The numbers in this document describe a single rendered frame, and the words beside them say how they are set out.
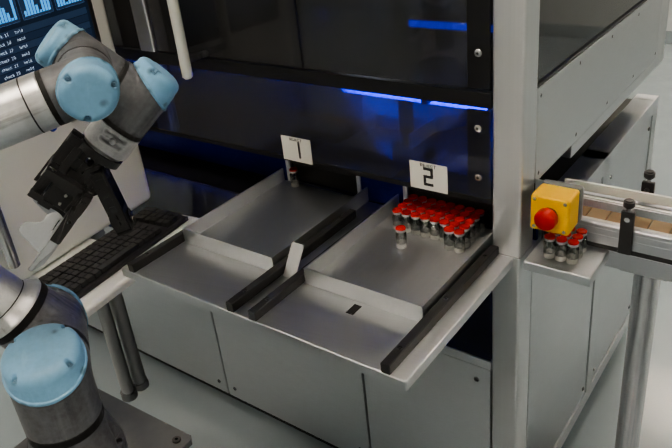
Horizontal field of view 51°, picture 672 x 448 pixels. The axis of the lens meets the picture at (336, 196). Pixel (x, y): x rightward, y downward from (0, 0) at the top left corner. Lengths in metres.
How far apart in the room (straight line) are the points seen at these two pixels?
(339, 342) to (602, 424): 1.29
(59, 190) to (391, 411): 1.08
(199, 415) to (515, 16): 1.71
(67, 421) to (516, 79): 0.89
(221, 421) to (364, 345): 1.27
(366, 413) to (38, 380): 1.06
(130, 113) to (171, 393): 1.62
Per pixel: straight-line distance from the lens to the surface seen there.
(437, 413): 1.79
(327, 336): 1.23
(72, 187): 1.13
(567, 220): 1.32
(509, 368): 1.58
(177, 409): 2.51
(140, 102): 1.08
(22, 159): 1.71
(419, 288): 1.32
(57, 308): 1.23
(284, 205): 1.66
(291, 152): 1.61
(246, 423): 2.39
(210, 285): 1.42
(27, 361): 1.13
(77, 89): 0.92
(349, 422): 2.02
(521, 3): 1.22
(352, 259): 1.42
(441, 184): 1.41
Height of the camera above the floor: 1.64
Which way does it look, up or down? 27 degrees down
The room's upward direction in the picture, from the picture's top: 6 degrees counter-clockwise
